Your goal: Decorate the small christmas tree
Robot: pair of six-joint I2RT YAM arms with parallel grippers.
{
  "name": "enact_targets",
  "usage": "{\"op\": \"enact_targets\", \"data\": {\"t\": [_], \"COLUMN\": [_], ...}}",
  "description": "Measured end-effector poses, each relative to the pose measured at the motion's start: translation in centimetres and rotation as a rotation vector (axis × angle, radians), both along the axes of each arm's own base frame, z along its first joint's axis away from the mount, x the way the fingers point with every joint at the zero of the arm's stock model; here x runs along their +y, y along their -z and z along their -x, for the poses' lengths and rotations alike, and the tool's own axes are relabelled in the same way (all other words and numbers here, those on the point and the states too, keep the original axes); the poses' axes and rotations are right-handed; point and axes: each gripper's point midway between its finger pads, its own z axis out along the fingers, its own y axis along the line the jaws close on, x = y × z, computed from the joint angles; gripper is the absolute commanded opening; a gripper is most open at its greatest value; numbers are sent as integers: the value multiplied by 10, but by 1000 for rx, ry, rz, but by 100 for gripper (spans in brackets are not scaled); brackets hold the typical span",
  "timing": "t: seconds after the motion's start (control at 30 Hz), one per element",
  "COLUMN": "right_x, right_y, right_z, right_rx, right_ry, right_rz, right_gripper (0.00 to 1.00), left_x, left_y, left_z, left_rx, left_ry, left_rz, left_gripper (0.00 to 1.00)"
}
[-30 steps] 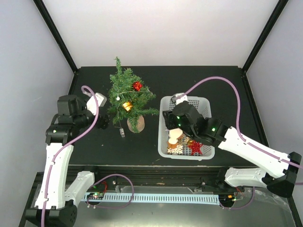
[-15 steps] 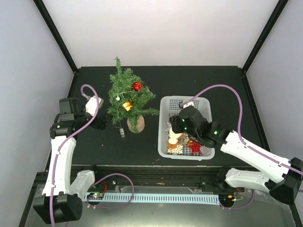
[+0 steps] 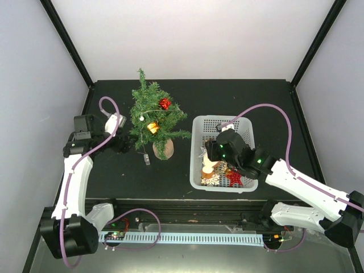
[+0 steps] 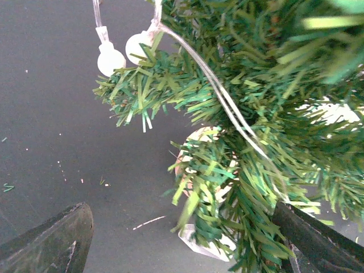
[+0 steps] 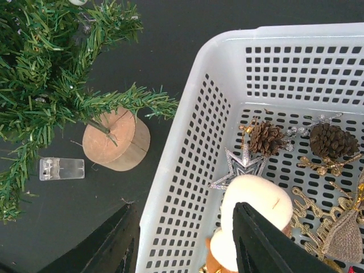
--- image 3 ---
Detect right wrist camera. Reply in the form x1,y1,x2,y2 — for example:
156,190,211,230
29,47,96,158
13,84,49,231
216,124,235,134

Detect white slotted cable duct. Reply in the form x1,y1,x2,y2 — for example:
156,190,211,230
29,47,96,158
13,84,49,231
98,230,264,247

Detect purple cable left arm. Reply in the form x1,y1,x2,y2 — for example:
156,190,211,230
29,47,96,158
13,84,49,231
59,96,121,270

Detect white snowflake ornament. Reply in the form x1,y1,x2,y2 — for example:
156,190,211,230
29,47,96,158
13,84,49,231
201,174,220,187

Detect gold gift box ornament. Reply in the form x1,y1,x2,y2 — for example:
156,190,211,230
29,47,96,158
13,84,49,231
147,122,160,135

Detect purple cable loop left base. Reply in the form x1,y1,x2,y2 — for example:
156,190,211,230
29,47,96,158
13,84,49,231
98,208,162,251

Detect red gift box ornament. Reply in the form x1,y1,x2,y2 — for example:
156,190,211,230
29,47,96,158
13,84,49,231
159,97,172,110

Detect silver star ornament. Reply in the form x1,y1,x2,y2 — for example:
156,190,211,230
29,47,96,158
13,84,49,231
198,147,207,158

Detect black frame post left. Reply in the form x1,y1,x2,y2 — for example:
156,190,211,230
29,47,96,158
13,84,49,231
40,0,94,88

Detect small green christmas tree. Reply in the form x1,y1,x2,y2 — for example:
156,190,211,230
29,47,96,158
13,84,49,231
130,68,192,160

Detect fairy light string with battery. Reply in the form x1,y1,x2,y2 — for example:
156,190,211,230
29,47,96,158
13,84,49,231
133,102,184,166

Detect red glitter star ornament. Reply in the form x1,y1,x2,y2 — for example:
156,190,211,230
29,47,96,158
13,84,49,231
225,169,243,187

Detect black frame post right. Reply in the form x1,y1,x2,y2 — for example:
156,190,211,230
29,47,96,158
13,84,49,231
291,0,347,88

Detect white plastic mesh basket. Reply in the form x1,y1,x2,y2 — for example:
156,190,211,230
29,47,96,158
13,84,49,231
190,115,258,193

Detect small circuit board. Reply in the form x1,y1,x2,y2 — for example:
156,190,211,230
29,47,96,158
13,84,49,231
105,231,125,241

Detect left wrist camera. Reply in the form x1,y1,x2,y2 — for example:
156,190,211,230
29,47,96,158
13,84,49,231
105,113,126,137

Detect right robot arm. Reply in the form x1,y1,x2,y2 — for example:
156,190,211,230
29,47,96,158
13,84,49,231
204,129,363,249

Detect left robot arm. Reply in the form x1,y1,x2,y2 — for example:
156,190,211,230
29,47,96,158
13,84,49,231
40,113,128,259

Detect black frame post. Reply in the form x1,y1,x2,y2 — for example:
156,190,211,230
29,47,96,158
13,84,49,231
40,0,94,88
291,0,347,88

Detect black front rail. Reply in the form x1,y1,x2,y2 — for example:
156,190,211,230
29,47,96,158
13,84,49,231
42,198,348,233

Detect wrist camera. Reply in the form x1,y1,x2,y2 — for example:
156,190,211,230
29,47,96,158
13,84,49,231
216,124,235,134
105,113,126,137

